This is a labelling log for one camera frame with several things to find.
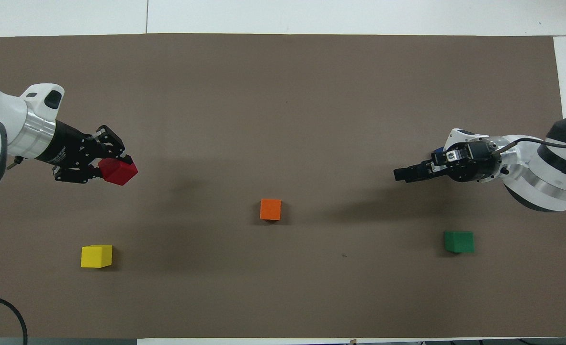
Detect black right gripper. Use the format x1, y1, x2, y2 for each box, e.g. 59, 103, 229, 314
394, 141, 504, 183

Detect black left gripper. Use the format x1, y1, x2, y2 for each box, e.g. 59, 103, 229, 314
44, 120, 133, 184

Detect red wooden block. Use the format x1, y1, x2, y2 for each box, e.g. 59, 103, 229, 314
98, 157, 138, 186

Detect green wooden block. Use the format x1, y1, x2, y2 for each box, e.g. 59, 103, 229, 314
444, 231, 475, 253

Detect yellow wooden block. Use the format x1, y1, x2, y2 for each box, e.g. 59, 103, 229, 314
80, 245, 113, 268

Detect orange wooden block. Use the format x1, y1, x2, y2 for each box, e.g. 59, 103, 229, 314
260, 199, 282, 221

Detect brown table mat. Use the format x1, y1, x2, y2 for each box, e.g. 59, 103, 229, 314
0, 34, 566, 339

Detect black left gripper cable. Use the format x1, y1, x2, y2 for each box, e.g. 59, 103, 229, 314
0, 292, 28, 345

